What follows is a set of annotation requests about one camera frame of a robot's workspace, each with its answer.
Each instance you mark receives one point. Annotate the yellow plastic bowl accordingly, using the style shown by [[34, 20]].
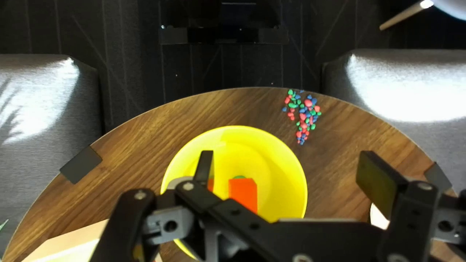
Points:
[[253, 149]]

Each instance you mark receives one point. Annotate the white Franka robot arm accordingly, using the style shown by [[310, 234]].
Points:
[[454, 5]]

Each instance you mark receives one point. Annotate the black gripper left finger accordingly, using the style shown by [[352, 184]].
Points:
[[205, 167]]

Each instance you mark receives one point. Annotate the white card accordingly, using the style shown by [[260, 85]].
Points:
[[380, 218]]

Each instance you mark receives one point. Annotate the green block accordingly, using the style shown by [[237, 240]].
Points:
[[240, 176]]

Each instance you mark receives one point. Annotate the small colourful beads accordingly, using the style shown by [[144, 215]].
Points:
[[304, 116]]

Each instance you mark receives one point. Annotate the grey upholstered seat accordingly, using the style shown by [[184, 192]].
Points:
[[403, 96], [45, 120]]

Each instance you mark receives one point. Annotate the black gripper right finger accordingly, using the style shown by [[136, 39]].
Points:
[[384, 179]]

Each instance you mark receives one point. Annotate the black table edge clip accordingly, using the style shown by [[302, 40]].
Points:
[[438, 176], [81, 164]]

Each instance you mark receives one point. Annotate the red rectangular block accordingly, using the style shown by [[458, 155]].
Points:
[[243, 190]]

